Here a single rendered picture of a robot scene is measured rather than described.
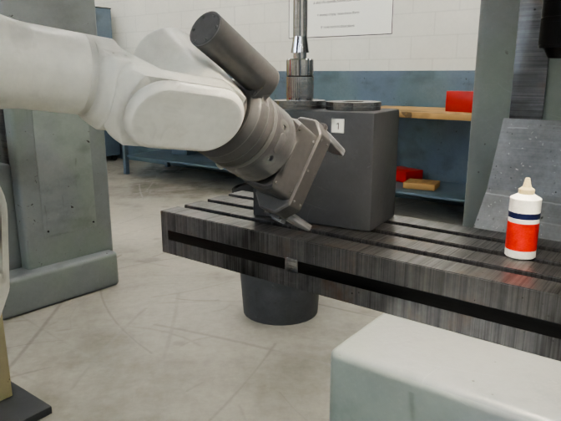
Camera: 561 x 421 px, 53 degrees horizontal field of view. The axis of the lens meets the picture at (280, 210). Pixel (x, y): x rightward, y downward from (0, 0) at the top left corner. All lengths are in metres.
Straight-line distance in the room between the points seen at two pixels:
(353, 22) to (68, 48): 5.36
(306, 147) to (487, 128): 0.63
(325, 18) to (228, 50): 5.44
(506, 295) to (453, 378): 0.13
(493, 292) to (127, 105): 0.49
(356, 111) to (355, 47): 4.86
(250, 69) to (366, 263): 0.37
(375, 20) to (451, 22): 0.74
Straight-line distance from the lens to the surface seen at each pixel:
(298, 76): 0.96
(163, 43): 0.55
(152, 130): 0.48
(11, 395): 2.36
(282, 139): 0.57
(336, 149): 0.71
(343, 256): 0.81
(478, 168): 1.22
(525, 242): 0.82
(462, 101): 4.67
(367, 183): 0.88
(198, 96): 0.47
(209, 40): 0.50
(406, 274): 0.77
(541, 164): 1.14
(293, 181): 0.64
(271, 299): 2.69
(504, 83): 1.20
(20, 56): 0.45
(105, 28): 8.04
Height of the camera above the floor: 1.17
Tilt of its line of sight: 14 degrees down
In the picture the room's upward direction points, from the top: straight up
